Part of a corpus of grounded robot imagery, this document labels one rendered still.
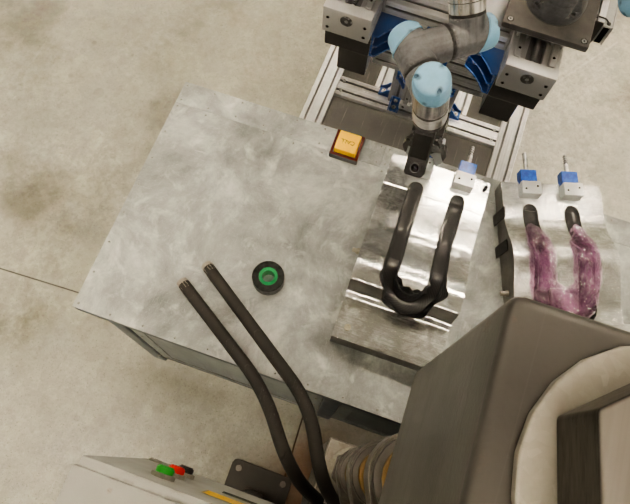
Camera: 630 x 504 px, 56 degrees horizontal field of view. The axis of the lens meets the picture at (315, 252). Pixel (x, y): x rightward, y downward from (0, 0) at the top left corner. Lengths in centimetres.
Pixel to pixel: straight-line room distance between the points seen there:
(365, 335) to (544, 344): 117
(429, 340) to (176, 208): 73
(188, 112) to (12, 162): 122
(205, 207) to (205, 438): 97
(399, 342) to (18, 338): 155
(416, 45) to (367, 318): 62
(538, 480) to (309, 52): 269
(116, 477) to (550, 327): 63
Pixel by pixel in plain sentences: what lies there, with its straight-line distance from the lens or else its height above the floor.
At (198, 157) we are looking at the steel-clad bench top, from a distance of 165.
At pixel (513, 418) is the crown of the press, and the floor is 201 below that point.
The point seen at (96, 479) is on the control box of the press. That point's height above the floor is 147.
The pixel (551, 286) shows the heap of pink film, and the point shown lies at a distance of 151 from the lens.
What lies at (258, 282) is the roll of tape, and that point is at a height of 83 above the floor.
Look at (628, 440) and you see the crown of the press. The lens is 21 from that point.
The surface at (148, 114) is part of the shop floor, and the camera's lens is 273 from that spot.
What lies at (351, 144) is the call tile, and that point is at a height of 84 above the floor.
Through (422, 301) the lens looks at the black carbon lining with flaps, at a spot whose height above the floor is 88.
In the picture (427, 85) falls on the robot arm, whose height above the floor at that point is 129.
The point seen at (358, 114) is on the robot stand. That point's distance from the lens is 242.
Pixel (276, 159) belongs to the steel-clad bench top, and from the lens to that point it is 163.
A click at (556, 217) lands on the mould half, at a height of 86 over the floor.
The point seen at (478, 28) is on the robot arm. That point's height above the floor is 128.
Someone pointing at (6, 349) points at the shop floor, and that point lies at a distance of 251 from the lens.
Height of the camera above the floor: 222
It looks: 70 degrees down
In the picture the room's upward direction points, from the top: 5 degrees clockwise
